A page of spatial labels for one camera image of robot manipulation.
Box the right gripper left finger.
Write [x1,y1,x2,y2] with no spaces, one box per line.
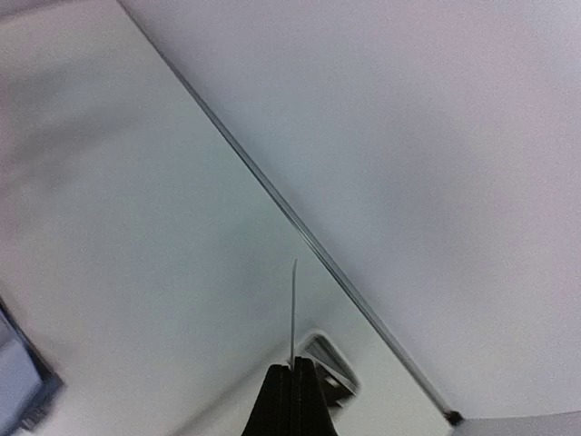
[244,364,291,436]

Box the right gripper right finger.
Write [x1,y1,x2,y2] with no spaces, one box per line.
[292,357,338,436]

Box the blue card holder wallet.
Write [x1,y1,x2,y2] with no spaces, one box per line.
[1,303,64,435]

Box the white plastic tray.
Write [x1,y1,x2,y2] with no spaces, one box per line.
[297,331,360,414]

